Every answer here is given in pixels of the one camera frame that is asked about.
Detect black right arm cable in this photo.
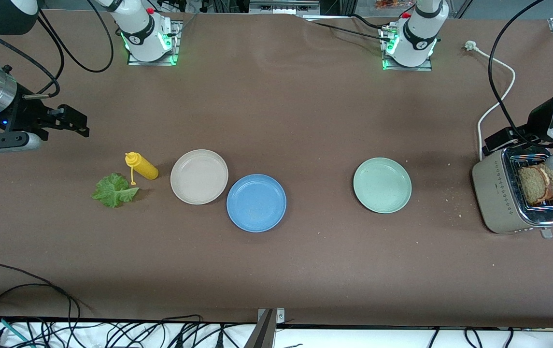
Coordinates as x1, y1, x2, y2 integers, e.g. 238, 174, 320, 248
0, 0, 115, 100

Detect green lettuce leaf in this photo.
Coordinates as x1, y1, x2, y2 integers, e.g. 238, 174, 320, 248
91, 173, 140, 208

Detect aluminium profile post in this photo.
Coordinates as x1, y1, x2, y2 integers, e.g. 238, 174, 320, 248
244, 308, 285, 348

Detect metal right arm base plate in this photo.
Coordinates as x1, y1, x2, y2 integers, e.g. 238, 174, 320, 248
127, 20, 183, 66

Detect yellow mustard squeeze bottle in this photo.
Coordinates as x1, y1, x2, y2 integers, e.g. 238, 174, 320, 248
125, 152, 159, 186

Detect thin black table cable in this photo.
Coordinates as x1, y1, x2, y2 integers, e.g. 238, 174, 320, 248
305, 14, 393, 44

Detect blue round plate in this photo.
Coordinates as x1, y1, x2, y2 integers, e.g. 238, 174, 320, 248
227, 174, 287, 233

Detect beige round plate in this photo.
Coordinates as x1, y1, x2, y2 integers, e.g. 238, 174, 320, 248
170, 149, 229, 205

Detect teal cable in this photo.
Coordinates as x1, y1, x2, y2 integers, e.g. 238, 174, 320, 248
0, 314, 33, 348

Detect beige chrome toaster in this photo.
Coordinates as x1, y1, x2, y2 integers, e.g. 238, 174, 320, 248
472, 144, 553, 239

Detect silver frame rail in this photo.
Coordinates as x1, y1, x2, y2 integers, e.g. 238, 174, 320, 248
249, 0, 321, 15

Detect long black looped cable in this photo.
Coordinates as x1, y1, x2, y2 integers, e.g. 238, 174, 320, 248
0, 263, 82, 348

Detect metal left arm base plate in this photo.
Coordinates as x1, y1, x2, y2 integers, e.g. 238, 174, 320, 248
380, 24, 434, 72

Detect mint green round plate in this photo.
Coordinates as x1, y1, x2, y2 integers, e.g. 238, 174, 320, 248
353, 157, 412, 214

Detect white toaster power cable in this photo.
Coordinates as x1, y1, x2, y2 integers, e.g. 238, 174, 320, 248
465, 41, 516, 161

